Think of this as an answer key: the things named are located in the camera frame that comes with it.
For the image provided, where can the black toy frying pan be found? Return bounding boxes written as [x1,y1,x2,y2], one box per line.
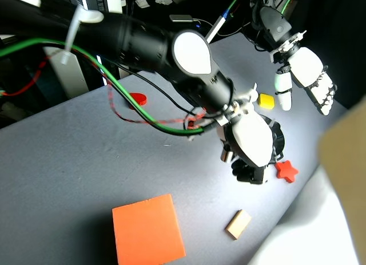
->
[258,114,286,164]

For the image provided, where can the beige cardboard piece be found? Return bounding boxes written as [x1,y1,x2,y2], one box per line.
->
[319,94,366,265]

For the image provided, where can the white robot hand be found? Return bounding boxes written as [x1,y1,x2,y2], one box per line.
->
[273,46,338,116]
[216,109,275,185]

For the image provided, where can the white blurred rounded cover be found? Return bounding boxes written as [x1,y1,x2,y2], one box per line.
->
[248,164,360,265]

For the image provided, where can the grey flat device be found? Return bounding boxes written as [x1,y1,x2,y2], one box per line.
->
[169,14,194,23]

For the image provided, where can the orange box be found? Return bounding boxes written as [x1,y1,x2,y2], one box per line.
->
[112,193,186,265]

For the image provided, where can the red heart block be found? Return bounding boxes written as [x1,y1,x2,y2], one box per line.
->
[128,92,148,110]

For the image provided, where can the red star block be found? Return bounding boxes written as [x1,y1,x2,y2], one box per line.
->
[274,160,300,184]

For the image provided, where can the light wooden rectangular block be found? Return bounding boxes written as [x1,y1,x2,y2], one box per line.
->
[224,209,253,240]

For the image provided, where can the yellow block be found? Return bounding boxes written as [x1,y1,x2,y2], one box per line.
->
[257,93,276,109]

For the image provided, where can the white power strip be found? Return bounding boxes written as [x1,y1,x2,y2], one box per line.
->
[205,14,227,44]

